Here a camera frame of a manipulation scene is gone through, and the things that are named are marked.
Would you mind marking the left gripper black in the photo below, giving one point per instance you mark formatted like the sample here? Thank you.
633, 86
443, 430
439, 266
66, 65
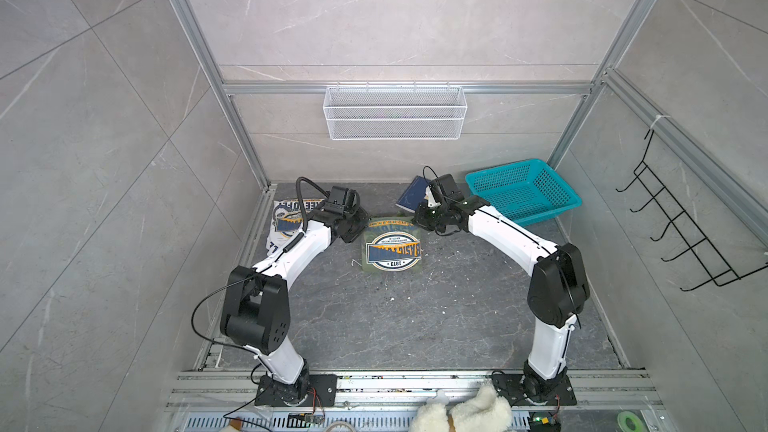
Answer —
364, 217

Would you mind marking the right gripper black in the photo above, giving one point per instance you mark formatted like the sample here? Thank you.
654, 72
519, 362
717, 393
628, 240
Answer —
419, 217

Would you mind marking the green tank top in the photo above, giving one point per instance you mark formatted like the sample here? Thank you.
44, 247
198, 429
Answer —
391, 244

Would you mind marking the white tank top navy trim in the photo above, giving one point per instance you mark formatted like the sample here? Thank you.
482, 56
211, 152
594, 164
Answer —
285, 221

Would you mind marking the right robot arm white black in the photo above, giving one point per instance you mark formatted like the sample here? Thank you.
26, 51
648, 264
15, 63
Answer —
558, 287

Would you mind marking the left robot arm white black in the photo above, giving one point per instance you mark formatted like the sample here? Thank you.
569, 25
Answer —
256, 313

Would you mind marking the navy blue book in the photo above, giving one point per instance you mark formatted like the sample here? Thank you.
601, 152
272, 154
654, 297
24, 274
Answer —
414, 195

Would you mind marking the teal plastic basket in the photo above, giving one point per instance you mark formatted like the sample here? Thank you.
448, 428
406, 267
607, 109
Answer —
526, 192

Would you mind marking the white fluffy plush toy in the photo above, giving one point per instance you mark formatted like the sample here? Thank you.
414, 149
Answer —
487, 411

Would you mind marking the green tape roll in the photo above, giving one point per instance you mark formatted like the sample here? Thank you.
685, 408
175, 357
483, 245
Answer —
628, 421

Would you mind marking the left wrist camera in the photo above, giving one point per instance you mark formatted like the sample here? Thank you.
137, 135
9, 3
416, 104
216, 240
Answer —
342, 201

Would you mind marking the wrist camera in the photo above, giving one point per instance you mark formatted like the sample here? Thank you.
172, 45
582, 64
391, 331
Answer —
342, 201
444, 190

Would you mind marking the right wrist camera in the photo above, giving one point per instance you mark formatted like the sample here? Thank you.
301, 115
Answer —
444, 190

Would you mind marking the white wire mesh shelf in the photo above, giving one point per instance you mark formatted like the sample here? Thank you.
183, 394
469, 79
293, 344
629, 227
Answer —
415, 112

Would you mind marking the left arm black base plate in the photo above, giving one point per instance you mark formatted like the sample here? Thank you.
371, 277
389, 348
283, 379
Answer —
318, 387

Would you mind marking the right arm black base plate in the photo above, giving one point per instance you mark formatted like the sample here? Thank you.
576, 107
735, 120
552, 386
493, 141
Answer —
510, 390

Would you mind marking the aluminium mounting rail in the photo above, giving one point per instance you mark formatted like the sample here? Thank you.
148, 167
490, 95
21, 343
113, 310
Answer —
389, 400

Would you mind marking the black wire hook rack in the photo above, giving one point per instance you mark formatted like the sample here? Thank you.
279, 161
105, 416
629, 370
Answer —
696, 243

